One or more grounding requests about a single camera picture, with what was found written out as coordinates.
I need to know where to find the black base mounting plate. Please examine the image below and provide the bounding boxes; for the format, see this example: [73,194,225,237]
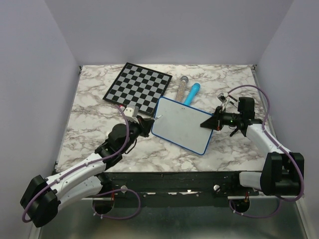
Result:
[51,170,261,209]

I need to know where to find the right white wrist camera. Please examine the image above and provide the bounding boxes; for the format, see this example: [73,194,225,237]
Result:
[217,92,230,111]

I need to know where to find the glitter tube silver cap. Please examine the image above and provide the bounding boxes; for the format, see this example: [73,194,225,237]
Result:
[175,76,189,103]

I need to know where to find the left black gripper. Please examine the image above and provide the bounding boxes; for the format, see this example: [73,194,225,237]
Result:
[120,115,155,153]

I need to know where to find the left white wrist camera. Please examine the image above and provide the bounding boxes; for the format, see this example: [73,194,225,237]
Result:
[124,105,139,123]

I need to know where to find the black grey chessboard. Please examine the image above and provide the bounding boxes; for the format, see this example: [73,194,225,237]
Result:
[103,63,172,117]

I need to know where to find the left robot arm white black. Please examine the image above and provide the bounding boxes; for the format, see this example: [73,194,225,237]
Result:
[20,116,155,228]

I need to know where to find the blue toy microphone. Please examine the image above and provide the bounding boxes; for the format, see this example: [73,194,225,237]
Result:
[183,83,200,106]

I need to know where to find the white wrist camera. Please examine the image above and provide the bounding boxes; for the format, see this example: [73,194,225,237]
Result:
[124,105,139,123]
[217,92,230,111]

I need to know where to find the blue framed whiteboard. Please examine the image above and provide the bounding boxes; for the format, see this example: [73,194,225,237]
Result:
[151,97,213,155]

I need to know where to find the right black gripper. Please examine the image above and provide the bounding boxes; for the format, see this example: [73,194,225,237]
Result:
[200,106,242,131]

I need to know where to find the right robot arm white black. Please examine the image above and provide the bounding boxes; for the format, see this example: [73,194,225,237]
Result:
[200,97,304,196]

